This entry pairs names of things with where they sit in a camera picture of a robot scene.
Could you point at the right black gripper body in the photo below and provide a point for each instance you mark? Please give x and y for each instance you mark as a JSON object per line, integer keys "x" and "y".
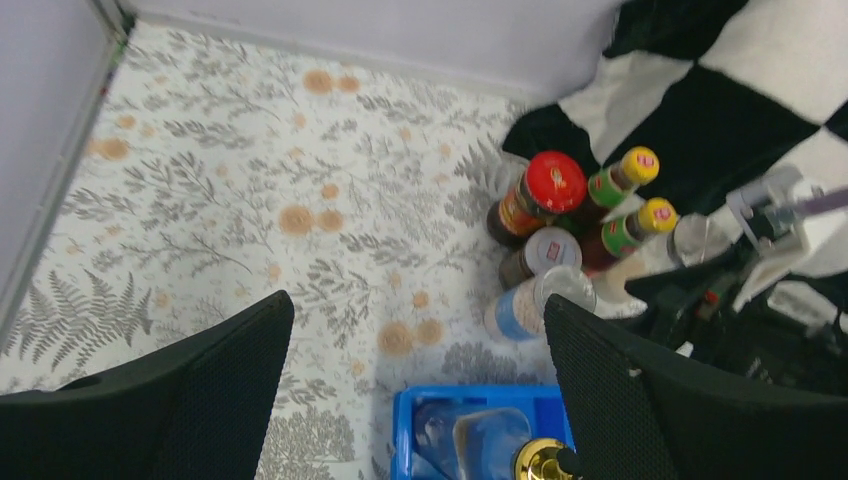
{"x": 694, "y": 305}

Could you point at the tall glass spice canister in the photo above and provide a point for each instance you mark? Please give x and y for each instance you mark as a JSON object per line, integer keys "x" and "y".
{"x": 695, "y": 239}

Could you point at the white lid sauce jar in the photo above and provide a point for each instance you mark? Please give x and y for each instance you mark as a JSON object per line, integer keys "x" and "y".
{"x": 547, "y": 248}

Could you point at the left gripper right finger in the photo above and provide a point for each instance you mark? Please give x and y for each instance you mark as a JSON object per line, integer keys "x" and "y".
{"x": 638, "y": 410}

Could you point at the red lid chili jar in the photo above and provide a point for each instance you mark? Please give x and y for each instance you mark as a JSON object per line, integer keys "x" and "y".
{"x": 552, "y": 185}

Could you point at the sauce bottle yellow cap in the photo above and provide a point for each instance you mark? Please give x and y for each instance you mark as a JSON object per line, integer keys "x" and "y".
{"x": 612, "y": 185}
{"x": 606, "y": 244}

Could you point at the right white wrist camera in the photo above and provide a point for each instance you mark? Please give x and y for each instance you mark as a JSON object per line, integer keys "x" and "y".
{"x": 786, "y": 217}

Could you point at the black white checkered pillow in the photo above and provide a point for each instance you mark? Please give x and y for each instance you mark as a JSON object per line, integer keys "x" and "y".
{"x": 721, "y": 91}

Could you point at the floral fern tablecloth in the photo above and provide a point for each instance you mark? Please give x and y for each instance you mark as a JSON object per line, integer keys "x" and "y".
{"x": 219, "y": 172}

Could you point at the metal lid shaker jar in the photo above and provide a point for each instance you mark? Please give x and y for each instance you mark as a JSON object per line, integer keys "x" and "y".
{"x": 517, "y": 314}

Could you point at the blue divided plastic bin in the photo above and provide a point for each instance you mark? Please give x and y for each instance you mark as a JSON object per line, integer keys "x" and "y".
{"x": 543, "y": 404}

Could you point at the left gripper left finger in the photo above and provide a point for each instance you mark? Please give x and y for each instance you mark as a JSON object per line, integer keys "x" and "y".
{"x": 196, "y": 409}

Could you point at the glass oil bottle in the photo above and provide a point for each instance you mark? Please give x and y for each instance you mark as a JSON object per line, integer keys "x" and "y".
{"x": 475, "y": 441}

